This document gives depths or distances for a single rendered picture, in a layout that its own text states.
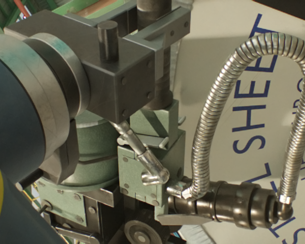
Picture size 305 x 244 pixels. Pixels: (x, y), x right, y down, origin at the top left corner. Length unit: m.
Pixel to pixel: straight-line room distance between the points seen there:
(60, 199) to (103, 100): 0.32
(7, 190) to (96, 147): 0.41
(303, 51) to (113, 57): 0.18
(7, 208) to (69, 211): 0.53
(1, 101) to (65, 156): 0.11
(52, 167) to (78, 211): 0.26
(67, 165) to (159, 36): 0.14
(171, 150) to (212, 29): 0.21
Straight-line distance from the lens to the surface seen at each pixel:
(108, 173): 0.62
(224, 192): 0.67
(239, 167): 0.85
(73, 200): 0.69
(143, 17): 0.50
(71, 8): 6.40
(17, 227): 0.18
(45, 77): 0.37
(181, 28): 0.51
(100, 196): 0.64
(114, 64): 0.40
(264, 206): 0.65
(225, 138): 0.81
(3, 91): 0.35
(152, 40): 0.47
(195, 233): 0.93
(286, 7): 0.73
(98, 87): 0.40
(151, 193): 0.61
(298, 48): 0.47
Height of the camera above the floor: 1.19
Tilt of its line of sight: 9 degrees up
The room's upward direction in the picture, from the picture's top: 115 degrees counter-clockwise
